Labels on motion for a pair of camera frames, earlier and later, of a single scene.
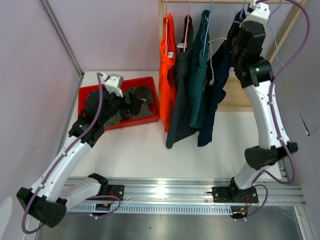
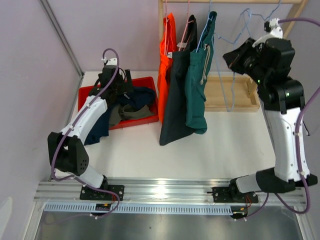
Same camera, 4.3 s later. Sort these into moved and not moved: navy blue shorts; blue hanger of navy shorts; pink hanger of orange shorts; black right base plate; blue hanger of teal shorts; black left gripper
Moved: blue hanger of teal shorts; navy blue shorts; blue hanger of navy shorts; black left gripper
Not moved: black right base plate; pink hanger of orange shorts
